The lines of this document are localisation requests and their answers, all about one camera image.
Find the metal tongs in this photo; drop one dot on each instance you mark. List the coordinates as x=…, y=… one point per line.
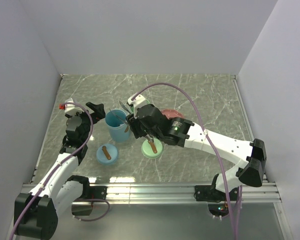
x=129, y=111

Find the aluminium right side rail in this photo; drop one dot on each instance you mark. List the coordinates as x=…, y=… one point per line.
x=247, y=125

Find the aluminium rail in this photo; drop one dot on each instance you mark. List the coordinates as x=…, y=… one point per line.
x=35, y=170
x=247, y=125
x=176, y=193

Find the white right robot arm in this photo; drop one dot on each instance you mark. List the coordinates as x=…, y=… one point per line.
x=187, y=134

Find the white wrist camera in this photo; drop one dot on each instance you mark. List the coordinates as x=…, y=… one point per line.
x=137, y=101
x=70, y=109

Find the aluminium left side rail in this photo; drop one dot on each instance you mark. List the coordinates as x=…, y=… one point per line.
x=35, y=170

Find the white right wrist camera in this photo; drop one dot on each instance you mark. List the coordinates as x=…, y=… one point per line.
x=137, y=101

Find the pink scalloped plate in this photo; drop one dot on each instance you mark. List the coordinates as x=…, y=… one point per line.
x=172, y=113

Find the blue lid with brown handle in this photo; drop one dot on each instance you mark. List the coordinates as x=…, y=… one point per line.
x=107, y=154

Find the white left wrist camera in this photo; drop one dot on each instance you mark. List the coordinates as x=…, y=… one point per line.
x=70, y=109

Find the aluminium front rail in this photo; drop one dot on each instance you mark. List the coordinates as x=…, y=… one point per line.
x=176, y=193

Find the green lid with brown handle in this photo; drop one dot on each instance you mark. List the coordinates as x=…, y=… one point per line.
x=153, y=149

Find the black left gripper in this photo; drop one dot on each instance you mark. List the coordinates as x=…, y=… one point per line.
x=98, y=113

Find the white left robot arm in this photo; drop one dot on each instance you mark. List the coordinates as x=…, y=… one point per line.
x=36, y=212

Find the green plastic container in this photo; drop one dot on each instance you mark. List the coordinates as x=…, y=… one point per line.
x=130, y=108

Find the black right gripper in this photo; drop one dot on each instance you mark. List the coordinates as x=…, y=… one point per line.
x=133, y=123

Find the blue plastic container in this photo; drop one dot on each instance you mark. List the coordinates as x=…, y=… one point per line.
x=117, y=126

